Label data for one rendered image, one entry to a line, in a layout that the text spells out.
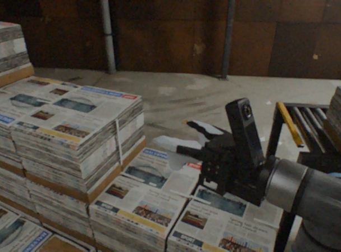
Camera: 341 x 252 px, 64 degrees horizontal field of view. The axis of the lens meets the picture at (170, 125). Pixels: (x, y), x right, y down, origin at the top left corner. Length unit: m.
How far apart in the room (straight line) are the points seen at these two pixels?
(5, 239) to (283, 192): 1.10
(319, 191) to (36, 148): 0.80
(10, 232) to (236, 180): 1.02
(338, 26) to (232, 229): 3.96
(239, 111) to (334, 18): 4.14
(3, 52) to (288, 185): 1.20
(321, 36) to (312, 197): 4.16
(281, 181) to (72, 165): 0.63
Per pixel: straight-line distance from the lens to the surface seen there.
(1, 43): 1.36
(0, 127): 1.08
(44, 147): 0.93
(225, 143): 0.49
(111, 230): 0.98
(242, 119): 0.44
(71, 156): 0.86
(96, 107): 1.03
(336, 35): 4.61
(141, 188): 1.00
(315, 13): 4.44
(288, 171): 0.45
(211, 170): 0.49
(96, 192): 0.97
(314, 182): 0.44
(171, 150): 0.48
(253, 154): 0.45
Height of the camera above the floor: 1.52
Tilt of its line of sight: 31 degrees down
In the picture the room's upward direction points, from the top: straight up
